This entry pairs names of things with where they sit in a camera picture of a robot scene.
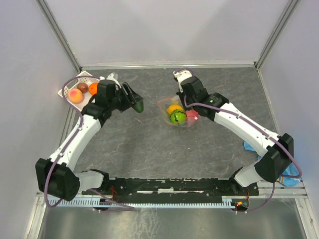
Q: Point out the dark green avocado toy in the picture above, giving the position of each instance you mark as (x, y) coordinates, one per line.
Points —
(138, 106)

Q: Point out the light blue cable duct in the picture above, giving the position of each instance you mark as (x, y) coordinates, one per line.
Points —
(98, 202)

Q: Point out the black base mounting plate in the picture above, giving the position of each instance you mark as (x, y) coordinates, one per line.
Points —
(204, 190)

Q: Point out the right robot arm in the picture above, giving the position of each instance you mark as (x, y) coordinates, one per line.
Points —
(276, 151)

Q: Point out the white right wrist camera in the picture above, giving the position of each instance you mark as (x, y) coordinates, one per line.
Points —
(182, 74)

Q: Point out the orange toy fruit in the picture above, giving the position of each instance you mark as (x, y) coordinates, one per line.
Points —
(93, 88)

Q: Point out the yellow lemon toy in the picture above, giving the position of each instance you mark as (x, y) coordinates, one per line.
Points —
(172, 108)

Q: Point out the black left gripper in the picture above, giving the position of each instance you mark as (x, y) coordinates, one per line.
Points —
(132, 96)

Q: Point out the aluminium frame rail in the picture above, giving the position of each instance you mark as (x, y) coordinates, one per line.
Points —
(286, 191)

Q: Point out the white plastic basket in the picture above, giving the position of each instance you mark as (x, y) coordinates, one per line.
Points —
(86, 78)

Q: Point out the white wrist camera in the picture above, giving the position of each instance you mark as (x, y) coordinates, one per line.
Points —
(112, 77)
(182, 74)

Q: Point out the red apple toy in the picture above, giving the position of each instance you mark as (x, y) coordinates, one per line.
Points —
(192, 116)

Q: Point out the peach toy fruit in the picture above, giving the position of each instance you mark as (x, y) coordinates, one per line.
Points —
(75, 96)

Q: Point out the green watermelon toy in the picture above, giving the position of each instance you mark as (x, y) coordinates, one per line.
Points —
(178, 117)

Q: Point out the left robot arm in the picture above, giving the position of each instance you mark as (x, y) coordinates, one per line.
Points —
(55, 175)

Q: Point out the brown toy fruit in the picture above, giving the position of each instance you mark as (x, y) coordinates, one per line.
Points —
(83, 87)

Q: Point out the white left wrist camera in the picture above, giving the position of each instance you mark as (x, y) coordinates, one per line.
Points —
(112, 77)

